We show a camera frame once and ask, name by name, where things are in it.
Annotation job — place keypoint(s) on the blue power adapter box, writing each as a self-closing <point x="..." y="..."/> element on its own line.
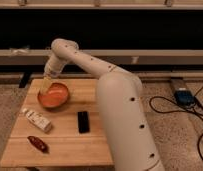
<point x="184" y="97"/>

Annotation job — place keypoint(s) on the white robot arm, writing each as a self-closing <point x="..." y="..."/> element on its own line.
<point x="118" y="97"/>

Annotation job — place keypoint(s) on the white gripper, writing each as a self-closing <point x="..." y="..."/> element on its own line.
<point x="51" y="70"/>

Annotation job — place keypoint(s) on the orange bowl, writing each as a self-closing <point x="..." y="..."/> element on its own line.
<point x="56" y="96"/>

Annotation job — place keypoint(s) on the dark red snack packet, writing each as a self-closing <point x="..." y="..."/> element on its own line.
<point x="38" y="143"/>

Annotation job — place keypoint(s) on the wooden table board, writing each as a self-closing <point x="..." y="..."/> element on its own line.
<point x="66" y="145"/>

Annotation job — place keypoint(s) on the white carton box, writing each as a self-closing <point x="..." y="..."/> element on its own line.
<point x="37" y="120"/>

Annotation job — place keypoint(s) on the black eraser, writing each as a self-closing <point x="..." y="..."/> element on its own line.
<point x="83" y="122"/>

